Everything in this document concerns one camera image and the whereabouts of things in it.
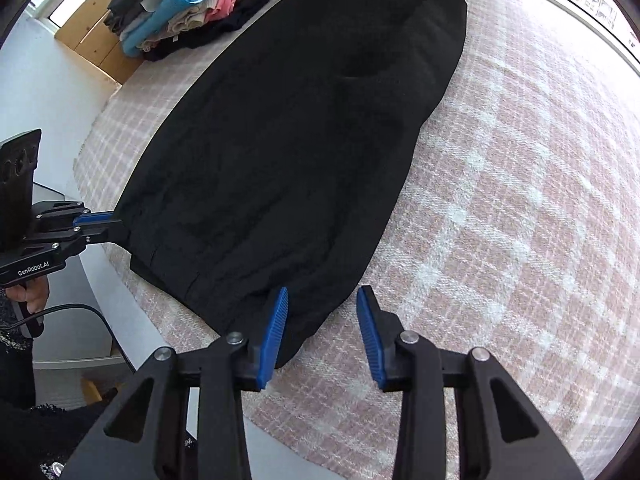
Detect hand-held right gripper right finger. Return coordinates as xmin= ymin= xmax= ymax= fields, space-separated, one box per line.
xmin=356 ymin=285 xmax=586 ymax=480

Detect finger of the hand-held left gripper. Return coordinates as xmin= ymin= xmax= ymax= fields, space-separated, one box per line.
xmin=80 ymin=220 xmax=124 ymax=248
xmin=74 ymin=211 xmax=124 ymax=228

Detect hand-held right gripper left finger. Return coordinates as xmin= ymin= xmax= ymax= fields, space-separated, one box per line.
xmin=62 ymin=287 xmax=290 ymax=480

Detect black pants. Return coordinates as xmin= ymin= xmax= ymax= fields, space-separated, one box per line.
xmin=111 ymin=0 xmax=469 ymax=370

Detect person's left forearm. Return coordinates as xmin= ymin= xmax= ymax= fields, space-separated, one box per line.
xmin=0 ymin=290 xmax=35 ymax=357

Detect pile of folded clothes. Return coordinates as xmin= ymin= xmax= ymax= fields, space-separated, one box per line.
xmin=102 ymin=0 xmax=313 ymax=63

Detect person's left hand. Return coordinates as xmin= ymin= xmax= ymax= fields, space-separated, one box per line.
xmin=8 ymin=275 xmax=51 ymax=318

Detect pink plaid blanket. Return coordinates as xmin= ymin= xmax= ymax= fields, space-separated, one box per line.
xmin=72 ymin=0 xmax=640 ymax=480

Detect person's dark tweed clothing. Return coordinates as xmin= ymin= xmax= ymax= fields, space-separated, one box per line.
xmin=0 ymin=385 xmax=121 ymax=480

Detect black cable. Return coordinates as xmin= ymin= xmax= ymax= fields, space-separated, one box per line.
xmin=0 ymin=303 xmax=137 ymax=375

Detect white window frame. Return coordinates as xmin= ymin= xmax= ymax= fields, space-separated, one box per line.
xmin=475 ymin=0 xmax=640 ymax=78

